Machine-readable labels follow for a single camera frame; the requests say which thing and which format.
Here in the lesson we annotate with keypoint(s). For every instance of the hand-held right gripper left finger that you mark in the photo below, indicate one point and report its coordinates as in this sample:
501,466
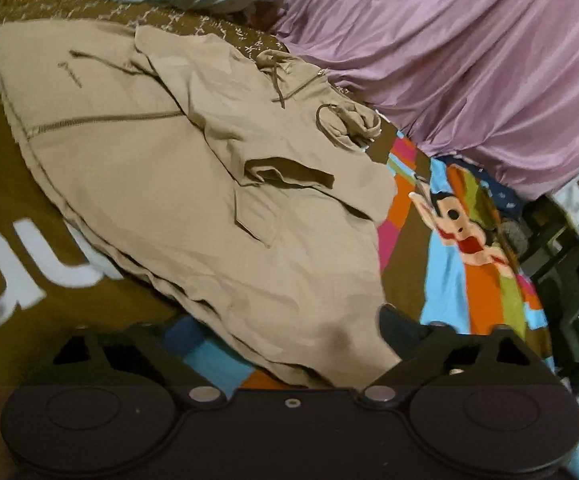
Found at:
169,360

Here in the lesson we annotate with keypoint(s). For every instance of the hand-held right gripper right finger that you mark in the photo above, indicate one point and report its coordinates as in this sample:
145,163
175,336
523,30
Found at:
399,331

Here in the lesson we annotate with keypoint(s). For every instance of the beige zip hoodie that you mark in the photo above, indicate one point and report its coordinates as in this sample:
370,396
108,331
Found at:
169,185

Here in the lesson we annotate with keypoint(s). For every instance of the colourful cartoon printed blanket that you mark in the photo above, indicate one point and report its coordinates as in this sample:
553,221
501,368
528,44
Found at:
469,280

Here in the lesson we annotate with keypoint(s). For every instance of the purple satin cloth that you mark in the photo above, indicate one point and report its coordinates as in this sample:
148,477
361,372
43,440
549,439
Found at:
444,60

